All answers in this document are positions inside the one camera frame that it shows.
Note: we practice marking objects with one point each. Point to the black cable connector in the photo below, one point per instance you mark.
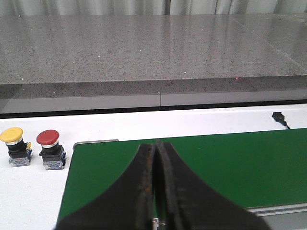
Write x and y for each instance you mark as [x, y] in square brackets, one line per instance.
[280, 118]

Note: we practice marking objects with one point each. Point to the white curtain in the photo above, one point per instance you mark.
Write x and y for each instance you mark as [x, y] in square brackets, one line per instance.
[149, 7]

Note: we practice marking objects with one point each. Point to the aluminium conveyor frame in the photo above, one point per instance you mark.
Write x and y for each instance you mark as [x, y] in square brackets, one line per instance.
[275, 209]

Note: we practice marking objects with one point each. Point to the yellow push button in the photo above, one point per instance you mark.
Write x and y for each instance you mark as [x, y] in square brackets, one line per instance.
[20, 152]

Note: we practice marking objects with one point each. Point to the red push button far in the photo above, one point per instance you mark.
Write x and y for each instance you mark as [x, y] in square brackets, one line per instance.
[52, 153]

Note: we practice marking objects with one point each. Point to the green conveyor belt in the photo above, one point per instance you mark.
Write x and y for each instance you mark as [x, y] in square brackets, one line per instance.
[227, 167]

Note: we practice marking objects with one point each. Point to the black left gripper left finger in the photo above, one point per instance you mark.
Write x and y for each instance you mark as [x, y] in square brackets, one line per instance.
[126, 205]

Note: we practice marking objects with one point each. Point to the grey stone counter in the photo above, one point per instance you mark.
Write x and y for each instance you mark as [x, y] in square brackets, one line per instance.
[75, 63]

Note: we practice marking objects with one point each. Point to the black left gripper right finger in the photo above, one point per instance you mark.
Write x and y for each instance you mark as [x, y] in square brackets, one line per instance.
[185, 202]

